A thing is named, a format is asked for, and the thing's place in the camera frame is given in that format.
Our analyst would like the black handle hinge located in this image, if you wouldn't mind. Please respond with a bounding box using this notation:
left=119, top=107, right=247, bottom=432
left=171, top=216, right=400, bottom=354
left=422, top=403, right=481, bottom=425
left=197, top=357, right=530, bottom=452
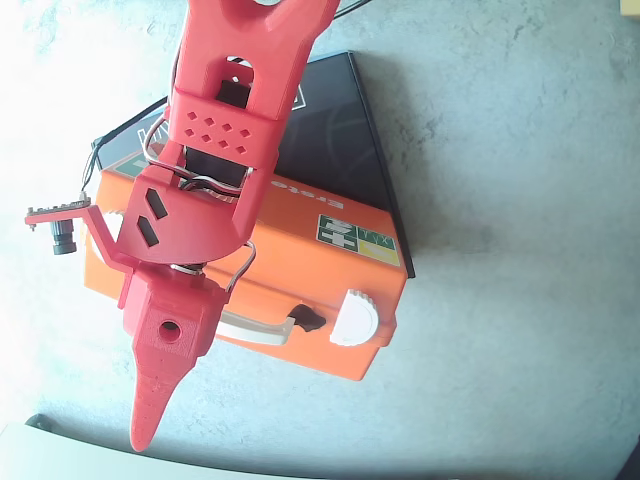
left=288, top=303, right=327, bottom=334

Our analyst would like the white box handle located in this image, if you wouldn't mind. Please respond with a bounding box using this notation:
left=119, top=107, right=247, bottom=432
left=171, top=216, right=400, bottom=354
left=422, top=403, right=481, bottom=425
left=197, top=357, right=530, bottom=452
left=217, top=309, right=296, bottom=346

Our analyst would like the red camera bracket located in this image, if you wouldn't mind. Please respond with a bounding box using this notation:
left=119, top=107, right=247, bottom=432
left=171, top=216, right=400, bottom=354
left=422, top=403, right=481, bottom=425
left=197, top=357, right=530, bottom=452
left=24, top=207, right=134, bottom=274

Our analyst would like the orange first aid box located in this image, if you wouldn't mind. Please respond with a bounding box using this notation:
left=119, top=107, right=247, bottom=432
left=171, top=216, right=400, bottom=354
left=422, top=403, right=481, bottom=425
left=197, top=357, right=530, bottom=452
left=82, top=159, right=406, bottom=384

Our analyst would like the wrist camera board with lens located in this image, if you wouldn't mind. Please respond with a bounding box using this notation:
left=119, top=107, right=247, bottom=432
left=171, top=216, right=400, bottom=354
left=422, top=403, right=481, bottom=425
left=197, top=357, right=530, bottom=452
left=23, top=195, right=95, bottom=257

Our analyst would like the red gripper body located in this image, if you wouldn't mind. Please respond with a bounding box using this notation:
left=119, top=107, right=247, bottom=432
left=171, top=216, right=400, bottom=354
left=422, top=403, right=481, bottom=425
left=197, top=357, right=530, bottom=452
left=118, top=264, right=232, bottom=360

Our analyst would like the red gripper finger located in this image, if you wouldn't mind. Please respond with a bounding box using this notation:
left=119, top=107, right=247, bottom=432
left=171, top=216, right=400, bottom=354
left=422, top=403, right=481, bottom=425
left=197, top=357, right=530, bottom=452
left=129, top=344, right=200, bottom=453

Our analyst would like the white black servo cable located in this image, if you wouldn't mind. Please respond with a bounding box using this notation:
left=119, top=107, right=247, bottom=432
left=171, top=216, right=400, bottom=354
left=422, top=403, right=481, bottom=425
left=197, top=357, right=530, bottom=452
left=224, top=239, right=258, bottom=294

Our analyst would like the white round box latch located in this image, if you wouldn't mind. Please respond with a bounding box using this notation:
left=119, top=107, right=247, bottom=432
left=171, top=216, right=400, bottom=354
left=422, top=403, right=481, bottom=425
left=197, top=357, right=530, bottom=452
left=328, top=288, right=381, bottom=347
left=101, top=209, right=126, bottom=240

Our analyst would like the black cardboard box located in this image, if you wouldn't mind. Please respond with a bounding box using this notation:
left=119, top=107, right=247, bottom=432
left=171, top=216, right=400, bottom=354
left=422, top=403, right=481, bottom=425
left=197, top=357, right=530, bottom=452
left=89, top=49, right=417, bottom=280

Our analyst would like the grey cable loop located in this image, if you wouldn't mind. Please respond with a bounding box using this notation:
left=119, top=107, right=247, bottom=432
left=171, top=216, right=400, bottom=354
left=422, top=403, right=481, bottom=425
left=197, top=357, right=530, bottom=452
left=141, top=105, right=176, bottom=174

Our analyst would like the white servo wire bundle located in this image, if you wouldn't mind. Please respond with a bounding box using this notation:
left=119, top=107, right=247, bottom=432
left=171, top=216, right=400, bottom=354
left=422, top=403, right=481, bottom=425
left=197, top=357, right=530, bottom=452
left=177, top=167, right=251, bottom=201

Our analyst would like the thin black camera wire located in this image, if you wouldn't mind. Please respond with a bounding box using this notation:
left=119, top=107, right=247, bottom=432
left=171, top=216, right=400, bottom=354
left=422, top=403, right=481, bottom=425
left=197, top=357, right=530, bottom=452
left=79, top=139, right=99, bottom=197

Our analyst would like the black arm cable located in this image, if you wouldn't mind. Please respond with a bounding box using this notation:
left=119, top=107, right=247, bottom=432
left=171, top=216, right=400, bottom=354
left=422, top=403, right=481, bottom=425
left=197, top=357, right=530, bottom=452
left=332, top=0, right=371, bottom=24

